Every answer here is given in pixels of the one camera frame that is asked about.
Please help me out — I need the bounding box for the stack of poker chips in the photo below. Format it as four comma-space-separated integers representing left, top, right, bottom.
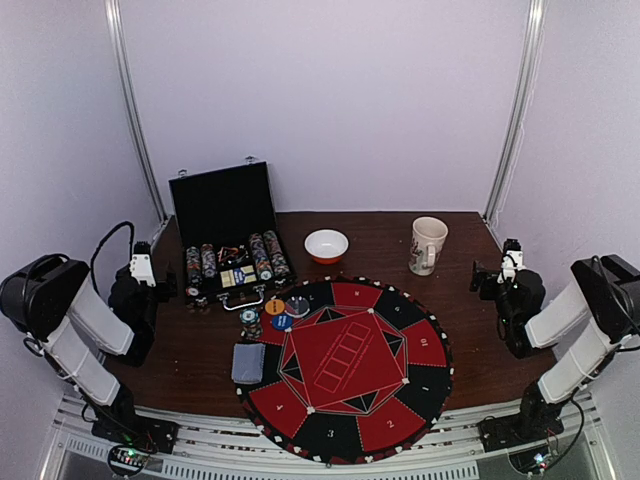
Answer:
240, 308, 263, 340

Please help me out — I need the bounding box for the blue backed card deck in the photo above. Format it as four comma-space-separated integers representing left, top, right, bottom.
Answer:
231, 343, 266, 385

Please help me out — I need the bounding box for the blue small blind button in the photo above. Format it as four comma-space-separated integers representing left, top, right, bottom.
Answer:
271, 313, 294, 331

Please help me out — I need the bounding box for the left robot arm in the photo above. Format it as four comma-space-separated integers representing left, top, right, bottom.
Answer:
1, 239, 177, 444

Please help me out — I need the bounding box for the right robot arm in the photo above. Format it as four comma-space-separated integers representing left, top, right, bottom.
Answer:
469, 239, 639, 442

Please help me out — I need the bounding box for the chip row in case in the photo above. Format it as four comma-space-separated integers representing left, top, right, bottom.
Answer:
249, 233, 274, 281
263, 230, 291, 277
200, 243, 217, 285
185, 246, 202, 297

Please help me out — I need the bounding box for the dice and buttons pile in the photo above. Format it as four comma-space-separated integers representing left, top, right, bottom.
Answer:
217, 244, 248, 266

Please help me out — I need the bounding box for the boxed blue card deck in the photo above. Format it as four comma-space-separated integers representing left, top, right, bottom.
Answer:
220, 265, 258, 288

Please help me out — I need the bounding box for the cream ceramic mug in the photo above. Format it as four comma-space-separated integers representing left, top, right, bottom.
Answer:
408, 216, 449, 276

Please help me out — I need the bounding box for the black poker chip case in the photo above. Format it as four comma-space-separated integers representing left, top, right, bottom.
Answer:
169, 161, 297, 311

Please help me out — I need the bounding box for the orange big blind button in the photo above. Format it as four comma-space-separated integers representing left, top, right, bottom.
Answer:
264, 298, 286, 316

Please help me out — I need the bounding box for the round red black poker mat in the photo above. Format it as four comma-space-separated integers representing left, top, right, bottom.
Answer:
233, 276, 454, 465

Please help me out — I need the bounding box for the white bowl orange outside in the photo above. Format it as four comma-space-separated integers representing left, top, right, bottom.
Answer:
304, 229, 349, 265

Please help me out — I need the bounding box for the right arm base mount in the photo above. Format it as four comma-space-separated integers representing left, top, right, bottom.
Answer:
477, 415, 564, 476

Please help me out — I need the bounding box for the right aluminium frame post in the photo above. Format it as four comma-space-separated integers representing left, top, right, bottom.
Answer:
483, 0, 548, 229

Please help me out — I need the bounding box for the aluminium frame post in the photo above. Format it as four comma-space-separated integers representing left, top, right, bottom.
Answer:
483, 0, 548, 229
104, 0, 168, 224

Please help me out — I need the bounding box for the left aluminium frame post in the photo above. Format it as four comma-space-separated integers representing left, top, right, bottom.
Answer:
104, 0, 168, 224

